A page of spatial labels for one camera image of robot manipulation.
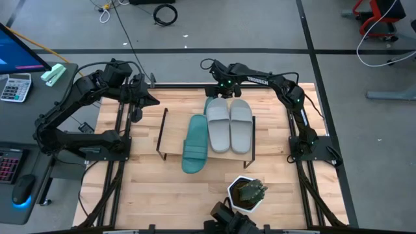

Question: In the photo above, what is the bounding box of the mint green stapler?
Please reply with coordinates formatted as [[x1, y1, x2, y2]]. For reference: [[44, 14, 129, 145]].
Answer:
[[40, 63, 68, 88]]

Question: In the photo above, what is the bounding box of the grey calculator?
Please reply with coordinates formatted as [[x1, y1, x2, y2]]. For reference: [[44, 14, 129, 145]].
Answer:
[[0, 73, 33, 103]]

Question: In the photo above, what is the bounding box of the backlit black keyboard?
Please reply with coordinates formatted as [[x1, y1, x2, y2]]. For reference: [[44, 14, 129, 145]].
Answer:
[[0, 148, 23, 185]]

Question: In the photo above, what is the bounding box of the grey foam slide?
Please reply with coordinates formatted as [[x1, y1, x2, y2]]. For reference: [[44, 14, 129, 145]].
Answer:
[[229, 98, 254, 155], [205, 97, 231, 154]]

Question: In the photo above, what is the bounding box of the dark grey desk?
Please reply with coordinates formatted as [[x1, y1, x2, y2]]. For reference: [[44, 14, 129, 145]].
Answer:
[[0, 61, 79, 226]]

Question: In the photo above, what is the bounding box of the black power brick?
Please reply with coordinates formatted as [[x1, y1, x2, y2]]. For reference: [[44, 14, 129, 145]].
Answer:
[[77, 122, 95, 134]]

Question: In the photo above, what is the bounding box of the black bulky device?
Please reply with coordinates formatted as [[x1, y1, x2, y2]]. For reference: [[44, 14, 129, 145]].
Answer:
[[203, 201, 261, 234]]

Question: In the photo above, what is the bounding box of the coiled black cable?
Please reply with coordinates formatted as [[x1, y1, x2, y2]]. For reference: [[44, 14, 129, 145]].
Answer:
[[152, 3, 179, 27]]

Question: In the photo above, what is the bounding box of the long black floor cable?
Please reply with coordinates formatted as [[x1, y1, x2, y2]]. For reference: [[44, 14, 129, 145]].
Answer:
[[110, 0, 153, 82]]

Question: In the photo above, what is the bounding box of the grey metal stand foot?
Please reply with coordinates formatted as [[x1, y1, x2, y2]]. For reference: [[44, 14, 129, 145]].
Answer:
[[365, 19, 416, 101]]

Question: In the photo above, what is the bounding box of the green cactus plant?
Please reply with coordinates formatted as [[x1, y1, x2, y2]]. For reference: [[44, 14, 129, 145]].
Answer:
[[239, 178, 269, 203]]

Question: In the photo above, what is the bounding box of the white plant pot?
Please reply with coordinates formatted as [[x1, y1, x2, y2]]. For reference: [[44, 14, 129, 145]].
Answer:
[[226, 175, 265, 214]]

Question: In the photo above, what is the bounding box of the black glowing computer mouse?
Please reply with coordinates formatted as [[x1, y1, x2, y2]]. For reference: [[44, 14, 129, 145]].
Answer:
[[12, 174, 36, 207]]

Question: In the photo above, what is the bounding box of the red and black cart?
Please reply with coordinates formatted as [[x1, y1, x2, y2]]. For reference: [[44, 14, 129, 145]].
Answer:
[[341, 0, 407, 42]]

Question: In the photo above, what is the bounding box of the computer monitor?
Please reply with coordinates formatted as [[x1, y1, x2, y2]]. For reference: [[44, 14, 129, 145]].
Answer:
[[0, 22, 52, 75]]

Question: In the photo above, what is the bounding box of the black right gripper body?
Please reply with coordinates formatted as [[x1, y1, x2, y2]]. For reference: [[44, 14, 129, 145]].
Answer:
[[211, 76, 243, 91]]

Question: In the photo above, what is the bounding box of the teal foam slide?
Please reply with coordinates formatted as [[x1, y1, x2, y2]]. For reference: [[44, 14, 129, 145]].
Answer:
[[181, 113, 209, 175], [203, 96, 215, 115]]

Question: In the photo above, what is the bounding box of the yellow cable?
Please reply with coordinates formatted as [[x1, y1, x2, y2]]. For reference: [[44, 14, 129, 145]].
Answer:
[[5, 25, 84, 77]]

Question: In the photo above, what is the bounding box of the black aluminium rig frame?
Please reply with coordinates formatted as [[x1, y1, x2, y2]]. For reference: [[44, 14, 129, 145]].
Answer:
[[73, 73, 358, 234]]

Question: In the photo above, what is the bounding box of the wooden shelf with black frame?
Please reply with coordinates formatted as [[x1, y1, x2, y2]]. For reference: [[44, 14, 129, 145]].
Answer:
[[155, 107, 257, 170]]

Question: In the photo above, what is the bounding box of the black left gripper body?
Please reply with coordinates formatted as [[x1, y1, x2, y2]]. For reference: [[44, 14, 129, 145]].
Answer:
[[122, 73, 149, 101]]

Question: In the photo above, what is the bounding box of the white cable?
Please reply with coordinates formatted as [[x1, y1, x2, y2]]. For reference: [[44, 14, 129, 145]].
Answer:
[[356, 0, 416, 68]]

